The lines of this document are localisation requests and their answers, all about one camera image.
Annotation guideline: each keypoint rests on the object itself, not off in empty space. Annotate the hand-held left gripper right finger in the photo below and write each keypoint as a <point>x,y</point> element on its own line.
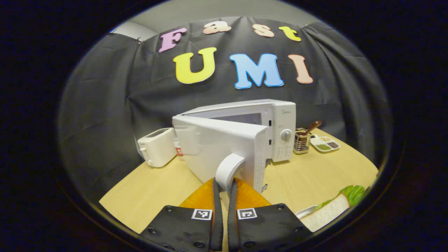
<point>259,227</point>

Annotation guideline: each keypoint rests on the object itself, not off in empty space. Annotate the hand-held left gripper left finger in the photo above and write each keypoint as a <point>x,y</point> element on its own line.
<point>189,227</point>

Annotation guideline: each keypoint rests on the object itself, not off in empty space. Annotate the small white plate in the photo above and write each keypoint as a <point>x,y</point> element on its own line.
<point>304,211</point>

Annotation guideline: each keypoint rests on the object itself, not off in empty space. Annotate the sandwich with green lettuce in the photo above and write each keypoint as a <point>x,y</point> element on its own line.
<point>329,211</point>

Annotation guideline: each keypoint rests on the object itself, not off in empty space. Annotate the white microwave oven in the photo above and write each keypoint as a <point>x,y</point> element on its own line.
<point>217,147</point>

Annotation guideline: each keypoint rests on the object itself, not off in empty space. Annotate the clear plastic bottle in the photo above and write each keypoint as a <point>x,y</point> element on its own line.
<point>179,150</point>

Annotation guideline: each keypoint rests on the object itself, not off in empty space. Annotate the white toaster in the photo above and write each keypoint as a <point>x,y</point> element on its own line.
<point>157,148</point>

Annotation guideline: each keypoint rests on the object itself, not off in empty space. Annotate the white divided dish of beans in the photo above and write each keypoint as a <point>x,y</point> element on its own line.
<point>325,144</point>

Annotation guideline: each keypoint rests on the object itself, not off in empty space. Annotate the black backdrop cloth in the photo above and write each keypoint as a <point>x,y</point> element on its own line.
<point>105,105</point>

